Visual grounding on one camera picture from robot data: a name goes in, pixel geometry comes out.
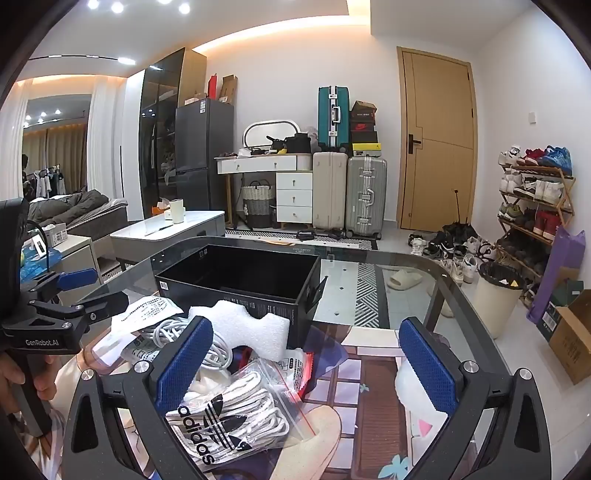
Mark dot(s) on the small white printed box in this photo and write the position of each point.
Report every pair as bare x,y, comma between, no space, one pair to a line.
56,238

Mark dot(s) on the black umbrella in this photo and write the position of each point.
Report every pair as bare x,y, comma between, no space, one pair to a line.
459,228

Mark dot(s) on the clear bag of white socks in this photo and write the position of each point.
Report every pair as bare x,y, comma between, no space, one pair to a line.
221,415

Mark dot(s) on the white packet with red edge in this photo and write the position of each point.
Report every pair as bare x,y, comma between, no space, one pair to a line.
295,369

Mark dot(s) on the dark grey fridge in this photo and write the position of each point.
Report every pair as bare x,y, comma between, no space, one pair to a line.
203,138

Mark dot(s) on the white printed medicine packet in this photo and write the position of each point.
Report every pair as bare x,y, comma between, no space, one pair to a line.
138,353
143,309

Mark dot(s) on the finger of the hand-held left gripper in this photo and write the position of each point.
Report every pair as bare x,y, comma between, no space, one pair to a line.
111,302
78,278

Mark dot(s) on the wooden shoe rack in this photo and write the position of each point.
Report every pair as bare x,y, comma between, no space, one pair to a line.
535,198

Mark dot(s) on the white foam block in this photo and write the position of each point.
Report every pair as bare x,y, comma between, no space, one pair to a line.
263,330

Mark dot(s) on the person's left hand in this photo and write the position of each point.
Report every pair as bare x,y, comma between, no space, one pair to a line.
51,376

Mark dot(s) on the beige suitcase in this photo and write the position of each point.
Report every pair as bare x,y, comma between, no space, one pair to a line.
330,189

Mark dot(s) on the open brown cardboard box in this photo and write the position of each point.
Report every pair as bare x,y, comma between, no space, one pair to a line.
228,90

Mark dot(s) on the pile of sneakers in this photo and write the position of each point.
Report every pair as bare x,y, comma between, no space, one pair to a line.
452,251

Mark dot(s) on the grey side cabinet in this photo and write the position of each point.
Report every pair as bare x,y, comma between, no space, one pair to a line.
78,258

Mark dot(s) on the purple foam mat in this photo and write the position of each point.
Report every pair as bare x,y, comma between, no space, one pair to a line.
556,267

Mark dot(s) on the glossy black wardrobe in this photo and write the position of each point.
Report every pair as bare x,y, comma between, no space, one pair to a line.
157,115

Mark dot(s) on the white cup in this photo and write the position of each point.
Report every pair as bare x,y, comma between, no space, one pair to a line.
177,211

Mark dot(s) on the teal suitcase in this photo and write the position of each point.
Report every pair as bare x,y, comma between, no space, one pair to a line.
330,115

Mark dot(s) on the wooden door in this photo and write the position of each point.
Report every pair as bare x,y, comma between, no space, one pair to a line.
438,138

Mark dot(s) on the woven laundry basket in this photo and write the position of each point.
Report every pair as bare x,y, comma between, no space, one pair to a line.
257,205

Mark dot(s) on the white dressing table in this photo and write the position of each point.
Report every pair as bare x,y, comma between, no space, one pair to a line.
295,194

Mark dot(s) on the blue plastic bag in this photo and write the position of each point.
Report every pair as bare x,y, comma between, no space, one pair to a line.
34,265

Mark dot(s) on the black floor tool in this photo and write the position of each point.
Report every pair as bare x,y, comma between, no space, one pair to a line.
307,234

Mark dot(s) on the oval mirror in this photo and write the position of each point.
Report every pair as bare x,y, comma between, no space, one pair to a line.
272,131

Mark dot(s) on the bed with grey duvet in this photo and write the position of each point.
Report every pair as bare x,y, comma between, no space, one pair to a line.
87,207

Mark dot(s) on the black bag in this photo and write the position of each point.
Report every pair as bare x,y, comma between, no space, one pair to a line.
298,144

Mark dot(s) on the plain black shoe box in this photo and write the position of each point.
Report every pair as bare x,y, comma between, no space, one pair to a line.
364,137

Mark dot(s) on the silver suitcase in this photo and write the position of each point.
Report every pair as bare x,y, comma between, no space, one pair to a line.
366,194

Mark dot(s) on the white coffee table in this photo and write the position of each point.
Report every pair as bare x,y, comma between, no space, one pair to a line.
184,235

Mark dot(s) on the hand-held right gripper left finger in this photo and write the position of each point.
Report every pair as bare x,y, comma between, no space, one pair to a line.
184,360

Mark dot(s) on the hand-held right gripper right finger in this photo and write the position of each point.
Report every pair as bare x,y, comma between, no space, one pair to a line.
427,364

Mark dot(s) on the cream trash bin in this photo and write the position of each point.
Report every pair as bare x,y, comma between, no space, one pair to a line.
496,304

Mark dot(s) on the black and white rug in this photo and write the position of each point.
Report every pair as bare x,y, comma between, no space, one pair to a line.
364,286

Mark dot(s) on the cream slipper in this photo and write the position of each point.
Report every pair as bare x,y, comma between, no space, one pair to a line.
443,297
404,280

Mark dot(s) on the black shoe box red logo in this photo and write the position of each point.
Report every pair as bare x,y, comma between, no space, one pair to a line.
364,126

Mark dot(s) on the orange tissue box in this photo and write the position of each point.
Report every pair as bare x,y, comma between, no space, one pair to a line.
160,210

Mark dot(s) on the black shoe box brown lid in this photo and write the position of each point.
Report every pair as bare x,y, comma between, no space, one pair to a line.
364,110

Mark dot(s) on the black cardboard box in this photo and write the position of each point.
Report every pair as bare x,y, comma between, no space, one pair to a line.
231,267

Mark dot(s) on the large brown cardboard box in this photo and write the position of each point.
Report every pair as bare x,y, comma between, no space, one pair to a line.
572,341

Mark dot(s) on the printed cartoon mat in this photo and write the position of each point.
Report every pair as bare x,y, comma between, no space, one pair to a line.
351,392

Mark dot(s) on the clothes rack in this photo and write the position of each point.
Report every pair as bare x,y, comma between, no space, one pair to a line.
46,182

